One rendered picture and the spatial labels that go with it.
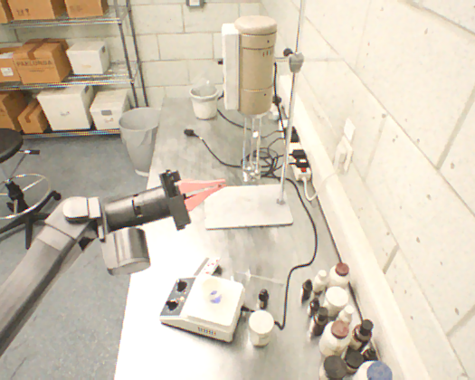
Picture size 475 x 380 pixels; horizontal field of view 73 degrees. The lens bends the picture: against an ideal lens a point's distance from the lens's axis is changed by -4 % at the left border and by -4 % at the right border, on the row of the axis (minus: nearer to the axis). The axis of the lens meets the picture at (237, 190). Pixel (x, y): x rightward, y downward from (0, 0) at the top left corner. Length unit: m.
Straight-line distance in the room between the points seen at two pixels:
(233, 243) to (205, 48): 2.19
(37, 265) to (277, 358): 0.59
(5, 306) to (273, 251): 0.74
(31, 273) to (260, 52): 0.64
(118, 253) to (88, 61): 2.39
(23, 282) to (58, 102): 2.49
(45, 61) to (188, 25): 1.11
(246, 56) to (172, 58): 2.23
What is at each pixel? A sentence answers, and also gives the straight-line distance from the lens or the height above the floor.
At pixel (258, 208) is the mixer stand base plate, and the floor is 0.76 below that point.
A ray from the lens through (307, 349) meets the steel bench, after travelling 0.91.
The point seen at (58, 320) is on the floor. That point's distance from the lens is 1.97.
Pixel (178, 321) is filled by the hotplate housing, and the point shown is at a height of 0.80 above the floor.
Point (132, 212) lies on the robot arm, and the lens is 0.56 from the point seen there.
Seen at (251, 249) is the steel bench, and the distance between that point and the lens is 1.05.
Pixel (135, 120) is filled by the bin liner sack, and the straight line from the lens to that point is 2.57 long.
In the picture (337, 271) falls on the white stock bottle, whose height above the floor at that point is 0.84.
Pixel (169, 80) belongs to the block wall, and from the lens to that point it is 3.12.
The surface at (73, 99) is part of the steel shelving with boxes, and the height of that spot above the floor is 0.41.
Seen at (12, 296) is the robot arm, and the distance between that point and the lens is 0.56.
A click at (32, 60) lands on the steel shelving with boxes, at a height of 0.74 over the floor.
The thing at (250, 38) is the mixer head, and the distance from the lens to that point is 0.82.
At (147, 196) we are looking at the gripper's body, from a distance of 0.56.
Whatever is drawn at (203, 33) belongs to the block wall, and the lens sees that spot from 2.97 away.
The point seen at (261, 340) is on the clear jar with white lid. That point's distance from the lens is 0.86.
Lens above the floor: 1.58
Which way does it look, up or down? 42 degrees down
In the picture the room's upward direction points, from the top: straight up
